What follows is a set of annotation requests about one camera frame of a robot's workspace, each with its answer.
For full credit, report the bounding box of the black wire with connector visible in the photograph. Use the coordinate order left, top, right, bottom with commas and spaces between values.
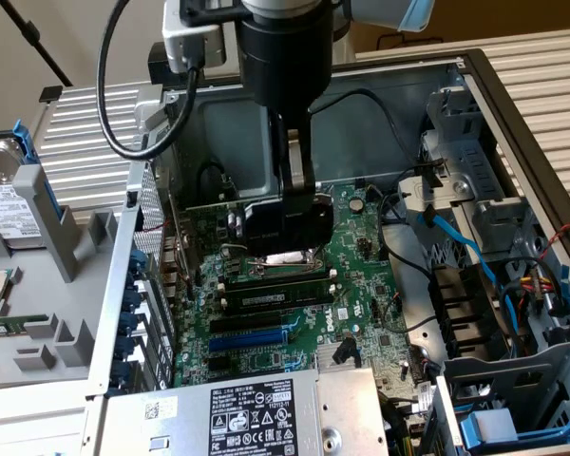
307, 87, 431, 172

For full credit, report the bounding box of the black tripod pole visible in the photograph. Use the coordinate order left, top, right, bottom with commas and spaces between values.
0, 0, 73, 87

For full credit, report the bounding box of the green Dell motherboard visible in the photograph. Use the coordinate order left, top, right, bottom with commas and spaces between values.
159, 182, 441, 422

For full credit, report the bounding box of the Nvidia Quadro graphics card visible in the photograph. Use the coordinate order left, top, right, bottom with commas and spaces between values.
168, 189, 336, 286

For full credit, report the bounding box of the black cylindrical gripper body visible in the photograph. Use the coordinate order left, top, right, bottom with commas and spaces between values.
237, 13, 336, 118

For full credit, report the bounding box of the metal disk bay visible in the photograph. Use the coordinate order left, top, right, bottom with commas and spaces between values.
397, 86, 541, 260

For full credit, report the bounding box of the grey power supply unit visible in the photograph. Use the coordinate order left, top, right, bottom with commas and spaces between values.
83, 364, 390, 456

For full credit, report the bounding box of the black box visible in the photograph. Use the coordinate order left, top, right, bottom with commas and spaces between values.
146, 43, 175, 83

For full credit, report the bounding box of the grey disk bay cage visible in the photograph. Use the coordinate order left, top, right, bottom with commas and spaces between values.
434, 341, 570, 456

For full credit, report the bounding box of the silver chipset heatsink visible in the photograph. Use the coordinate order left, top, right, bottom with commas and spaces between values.
315, 341, 362, 371

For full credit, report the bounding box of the blue expansion slot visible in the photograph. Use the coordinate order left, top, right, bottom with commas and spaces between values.
207, 329, 290, 353

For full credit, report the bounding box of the silver hard disk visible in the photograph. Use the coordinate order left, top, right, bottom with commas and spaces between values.
0, 137, 47, 251

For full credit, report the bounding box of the grey printed parts rack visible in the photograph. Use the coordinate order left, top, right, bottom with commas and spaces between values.
0, 163, 127, 393

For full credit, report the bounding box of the blue plastic drive tray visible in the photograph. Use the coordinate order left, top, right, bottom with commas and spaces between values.
455, 406, 570, 450

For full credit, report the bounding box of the black angled plug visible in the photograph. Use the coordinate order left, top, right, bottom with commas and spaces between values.
331, 335, 361, 367

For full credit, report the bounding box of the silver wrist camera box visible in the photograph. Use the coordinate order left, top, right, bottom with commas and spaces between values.
161, 0, 227, 75

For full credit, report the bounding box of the blue SATA wire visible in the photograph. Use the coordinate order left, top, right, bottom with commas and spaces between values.
416, 203, 499, 286
499, 279, 523, 336

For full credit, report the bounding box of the silver case latch bracket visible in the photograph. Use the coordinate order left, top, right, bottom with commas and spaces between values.
132, 85, 180, 143

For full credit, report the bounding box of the long black expansion slot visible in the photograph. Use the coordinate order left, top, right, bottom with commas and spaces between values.
208, 311, 285, 334

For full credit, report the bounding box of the red black twisted wire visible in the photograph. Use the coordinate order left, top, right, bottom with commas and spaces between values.
135, 221, 168, 238
537, 213, 570, 261

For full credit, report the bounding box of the blue disk caddy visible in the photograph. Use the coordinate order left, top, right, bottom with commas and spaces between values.
9, 119, 63, 234

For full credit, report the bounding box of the open PC case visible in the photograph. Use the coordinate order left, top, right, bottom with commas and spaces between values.
83, 47, 570, 456

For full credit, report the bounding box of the yellow red power wire bundle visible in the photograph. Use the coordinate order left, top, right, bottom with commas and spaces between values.
520, 268, 561, 308

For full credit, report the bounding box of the thick black camera cable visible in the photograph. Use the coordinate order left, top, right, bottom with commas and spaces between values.
95, 0, 206, 162

